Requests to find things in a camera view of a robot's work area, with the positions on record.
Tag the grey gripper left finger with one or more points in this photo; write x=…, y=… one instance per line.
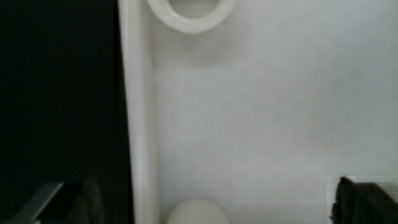
x=67, y=203

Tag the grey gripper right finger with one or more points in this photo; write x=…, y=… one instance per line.
x=365, y=206

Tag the white table leg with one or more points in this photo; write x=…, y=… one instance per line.
x=198, y=211

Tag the white square tabletop tray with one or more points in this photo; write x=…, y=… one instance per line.
x=262, y=108

